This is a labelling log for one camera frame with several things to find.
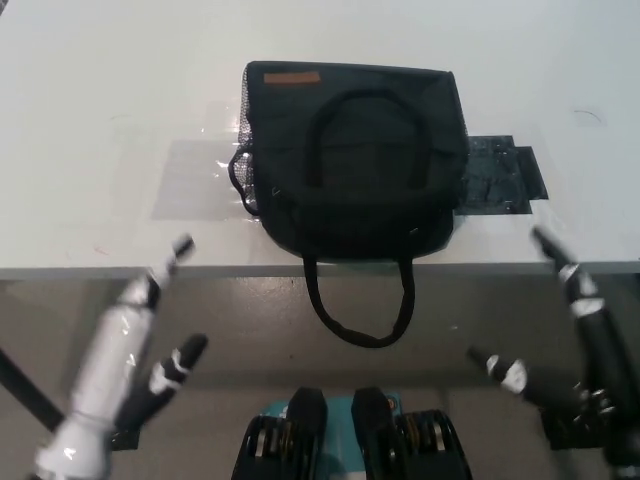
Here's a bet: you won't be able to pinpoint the white and black left hand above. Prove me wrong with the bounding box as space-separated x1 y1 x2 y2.
32 232 210 474

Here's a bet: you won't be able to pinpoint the black right hand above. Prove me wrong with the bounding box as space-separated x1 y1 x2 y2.
466 225 640 469

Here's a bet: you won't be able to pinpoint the black soft travel bag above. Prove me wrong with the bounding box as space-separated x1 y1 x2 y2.
227 60 471 349

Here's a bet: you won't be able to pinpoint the black leg foot plate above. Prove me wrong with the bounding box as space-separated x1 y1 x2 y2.
107 422 144 451
541 399 604 451

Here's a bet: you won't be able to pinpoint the black table leg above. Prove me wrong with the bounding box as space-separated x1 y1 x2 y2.
0 344 69 434

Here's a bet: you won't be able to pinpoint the clear plastic sheet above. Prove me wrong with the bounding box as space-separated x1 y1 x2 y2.
149 99 261 222

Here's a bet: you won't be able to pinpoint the black tape patch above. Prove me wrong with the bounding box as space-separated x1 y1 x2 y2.
452 133 551 217

